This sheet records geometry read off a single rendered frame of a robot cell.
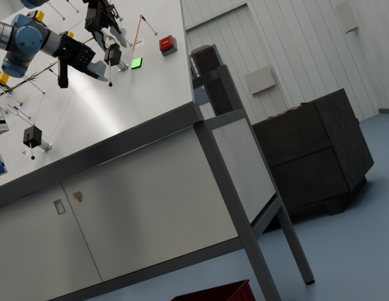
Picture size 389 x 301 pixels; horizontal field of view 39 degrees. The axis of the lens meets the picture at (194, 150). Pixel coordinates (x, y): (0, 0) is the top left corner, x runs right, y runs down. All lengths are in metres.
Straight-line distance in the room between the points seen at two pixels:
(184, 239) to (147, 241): 0.14
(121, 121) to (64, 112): 0.31
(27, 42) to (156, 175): 0.61
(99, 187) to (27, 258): 0.43
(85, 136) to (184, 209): 0.44
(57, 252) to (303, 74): 8.00
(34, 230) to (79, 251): 0.19
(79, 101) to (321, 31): 7.99
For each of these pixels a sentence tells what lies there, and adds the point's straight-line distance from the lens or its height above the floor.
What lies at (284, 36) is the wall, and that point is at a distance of 9.82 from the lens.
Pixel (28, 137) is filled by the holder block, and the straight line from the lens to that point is 2.02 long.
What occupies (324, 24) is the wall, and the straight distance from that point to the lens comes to 9.88.
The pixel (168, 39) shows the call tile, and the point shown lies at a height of 1.11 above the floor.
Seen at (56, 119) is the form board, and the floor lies 1.02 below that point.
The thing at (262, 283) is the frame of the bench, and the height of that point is 0.23.
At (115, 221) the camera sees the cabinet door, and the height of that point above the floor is 0.59.
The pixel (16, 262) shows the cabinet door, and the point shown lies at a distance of 2.26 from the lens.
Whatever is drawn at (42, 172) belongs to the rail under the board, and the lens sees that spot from 2.04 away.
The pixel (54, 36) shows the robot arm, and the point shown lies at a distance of 1.86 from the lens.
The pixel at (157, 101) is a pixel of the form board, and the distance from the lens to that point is 1.86.
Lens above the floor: 0.74
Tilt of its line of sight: 1 degrees down
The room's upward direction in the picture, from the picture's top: 22 degrees counter-clockwise
